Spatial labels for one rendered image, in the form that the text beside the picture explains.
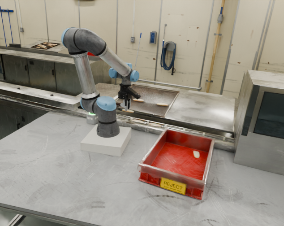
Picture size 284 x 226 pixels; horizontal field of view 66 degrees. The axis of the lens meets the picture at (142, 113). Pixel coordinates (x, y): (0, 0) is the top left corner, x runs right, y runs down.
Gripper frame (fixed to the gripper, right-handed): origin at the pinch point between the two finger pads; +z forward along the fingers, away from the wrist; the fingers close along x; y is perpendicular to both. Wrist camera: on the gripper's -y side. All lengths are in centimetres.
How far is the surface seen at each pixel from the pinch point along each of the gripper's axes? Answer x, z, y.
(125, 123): 9.0, 8.0, -2.1
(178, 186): 63, 8, -55
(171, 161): 38, 11, -46
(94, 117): 16.1, 5.3, 20.6
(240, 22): -340, -82, -74
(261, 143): 22, -4, -92
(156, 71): -370, 38, 94
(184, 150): 22, 11, -51
